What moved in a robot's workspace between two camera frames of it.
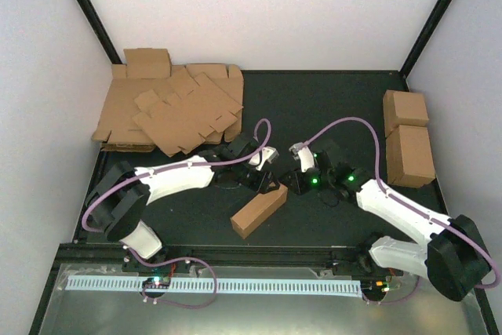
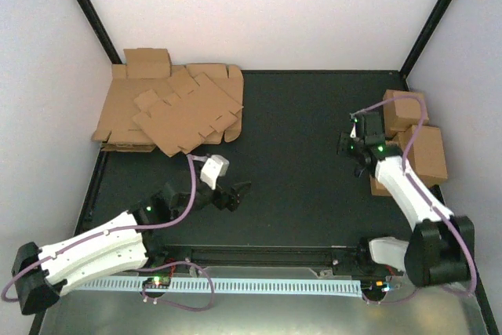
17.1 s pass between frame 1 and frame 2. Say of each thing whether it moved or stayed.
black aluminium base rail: stayed
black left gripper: moved
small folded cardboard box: stayed
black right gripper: moved
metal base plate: stayed
